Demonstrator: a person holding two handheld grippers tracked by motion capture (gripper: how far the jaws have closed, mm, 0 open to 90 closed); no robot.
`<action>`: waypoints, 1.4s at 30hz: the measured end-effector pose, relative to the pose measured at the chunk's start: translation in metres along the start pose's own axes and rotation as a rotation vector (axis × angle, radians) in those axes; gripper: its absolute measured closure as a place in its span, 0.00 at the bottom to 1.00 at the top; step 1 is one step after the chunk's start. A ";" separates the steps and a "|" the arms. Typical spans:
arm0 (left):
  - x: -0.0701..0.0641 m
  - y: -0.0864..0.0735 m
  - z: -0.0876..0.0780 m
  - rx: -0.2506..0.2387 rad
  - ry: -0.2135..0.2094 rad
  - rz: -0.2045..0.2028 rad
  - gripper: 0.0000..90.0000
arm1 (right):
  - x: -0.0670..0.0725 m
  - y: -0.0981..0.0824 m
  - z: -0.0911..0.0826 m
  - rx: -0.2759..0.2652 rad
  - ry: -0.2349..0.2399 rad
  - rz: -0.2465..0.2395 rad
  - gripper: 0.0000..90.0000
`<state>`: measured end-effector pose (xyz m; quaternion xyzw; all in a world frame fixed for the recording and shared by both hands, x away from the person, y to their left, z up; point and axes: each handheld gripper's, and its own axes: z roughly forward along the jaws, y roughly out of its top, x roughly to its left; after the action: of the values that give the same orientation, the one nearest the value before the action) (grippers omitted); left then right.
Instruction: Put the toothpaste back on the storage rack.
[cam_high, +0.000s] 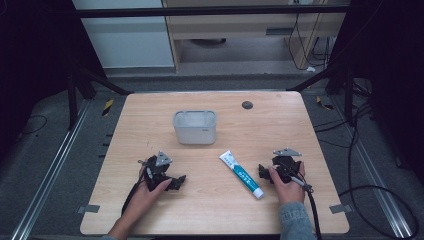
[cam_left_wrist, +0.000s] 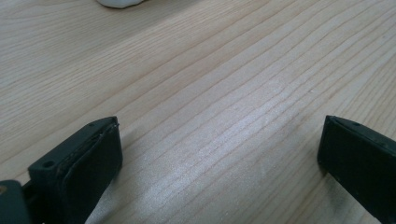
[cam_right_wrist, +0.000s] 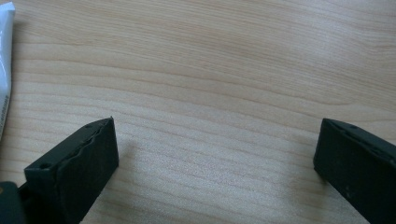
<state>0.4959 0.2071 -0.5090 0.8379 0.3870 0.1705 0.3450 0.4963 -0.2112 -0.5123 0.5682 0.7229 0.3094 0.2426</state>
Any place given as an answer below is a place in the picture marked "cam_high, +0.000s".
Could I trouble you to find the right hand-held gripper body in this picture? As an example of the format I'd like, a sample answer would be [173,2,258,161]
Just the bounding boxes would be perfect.
[270,147,303,185]

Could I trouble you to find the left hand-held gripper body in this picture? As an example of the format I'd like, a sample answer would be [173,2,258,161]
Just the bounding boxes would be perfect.
[138,150,174,193]

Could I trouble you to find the person's right hand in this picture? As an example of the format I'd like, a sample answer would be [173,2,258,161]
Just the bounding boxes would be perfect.
[267,161,307,206]

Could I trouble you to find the person's left hand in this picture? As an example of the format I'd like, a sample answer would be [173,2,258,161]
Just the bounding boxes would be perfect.
[122,165,173,222]

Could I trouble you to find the white and teal toothpaste tube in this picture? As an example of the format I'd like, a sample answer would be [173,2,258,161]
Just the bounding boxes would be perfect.
[218,149,265,201]

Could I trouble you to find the grey plastic storage bin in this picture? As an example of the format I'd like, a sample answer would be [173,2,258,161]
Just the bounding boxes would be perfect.
[172,109,218,146]

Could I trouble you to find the yellow and black tape strip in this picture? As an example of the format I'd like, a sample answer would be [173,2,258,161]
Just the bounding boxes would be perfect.
[101,98,115,117]
[315,95,335,112]

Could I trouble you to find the black metal stand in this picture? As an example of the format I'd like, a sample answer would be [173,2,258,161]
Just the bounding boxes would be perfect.
[285,61,359,128]
[65,58,135,132]

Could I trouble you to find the white cabinet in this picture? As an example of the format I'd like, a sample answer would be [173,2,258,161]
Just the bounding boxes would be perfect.
[71,0,176,70]

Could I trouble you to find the wooden desk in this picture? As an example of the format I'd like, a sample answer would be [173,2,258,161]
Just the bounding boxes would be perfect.
[161,0,352,73]

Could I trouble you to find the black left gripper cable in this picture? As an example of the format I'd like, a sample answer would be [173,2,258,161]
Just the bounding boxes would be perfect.
[121,159,149,216]

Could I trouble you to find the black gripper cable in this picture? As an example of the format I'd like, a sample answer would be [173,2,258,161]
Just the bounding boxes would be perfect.
[121,159,149,216]
[289,175,323,240]

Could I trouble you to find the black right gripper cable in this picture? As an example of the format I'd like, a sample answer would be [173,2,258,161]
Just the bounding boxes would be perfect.
[289,175,323,240]

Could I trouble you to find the black floor cable loop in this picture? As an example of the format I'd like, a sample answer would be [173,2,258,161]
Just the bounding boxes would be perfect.
[313,99,421,240]

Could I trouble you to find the grey table bracket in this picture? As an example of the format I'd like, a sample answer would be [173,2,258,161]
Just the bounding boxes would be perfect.
[328,203,354,215]
[76,203,101,215]

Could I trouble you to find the aluminium floor rail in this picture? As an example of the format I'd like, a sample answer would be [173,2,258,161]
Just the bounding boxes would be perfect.
[329,95,415,240]
[10,99,94,240]

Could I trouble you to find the black hanging desk cables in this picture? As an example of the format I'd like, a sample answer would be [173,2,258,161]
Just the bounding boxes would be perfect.
[287,12,331,72]

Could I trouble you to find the thin black floor cable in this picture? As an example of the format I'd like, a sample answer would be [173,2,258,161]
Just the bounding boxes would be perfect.
[19,114,49,136]

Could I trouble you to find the black horizontal frame bar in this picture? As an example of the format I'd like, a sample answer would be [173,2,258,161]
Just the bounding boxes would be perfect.
[73,4,350,19]

